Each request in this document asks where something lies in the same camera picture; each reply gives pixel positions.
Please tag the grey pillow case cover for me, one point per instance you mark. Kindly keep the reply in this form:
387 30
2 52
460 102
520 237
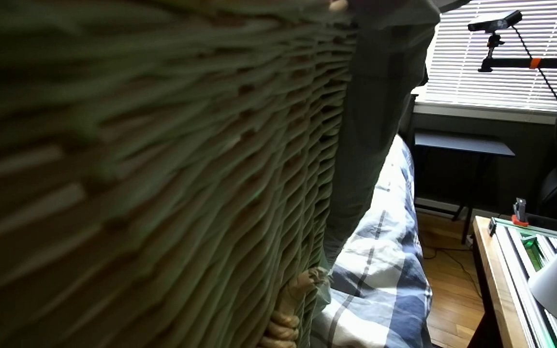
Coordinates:
375 117

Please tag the black side table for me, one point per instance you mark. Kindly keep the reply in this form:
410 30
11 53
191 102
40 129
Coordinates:
464 146

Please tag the white window blinds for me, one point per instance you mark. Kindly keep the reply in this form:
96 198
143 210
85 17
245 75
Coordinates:
503 71

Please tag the red clamp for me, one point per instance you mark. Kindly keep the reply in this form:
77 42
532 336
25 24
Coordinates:
518 212

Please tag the black camera on stand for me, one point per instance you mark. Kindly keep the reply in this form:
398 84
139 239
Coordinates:
493 23

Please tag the light wooden table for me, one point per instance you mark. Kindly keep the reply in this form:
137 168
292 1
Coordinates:
501 291

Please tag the black camera boom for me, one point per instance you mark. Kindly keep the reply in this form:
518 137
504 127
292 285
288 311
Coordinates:
535 63

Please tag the wicker washing basket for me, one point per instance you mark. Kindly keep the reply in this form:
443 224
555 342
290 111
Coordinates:
149 175

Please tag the blue white plaid duvet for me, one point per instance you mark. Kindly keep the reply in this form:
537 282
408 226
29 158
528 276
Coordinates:
381 272

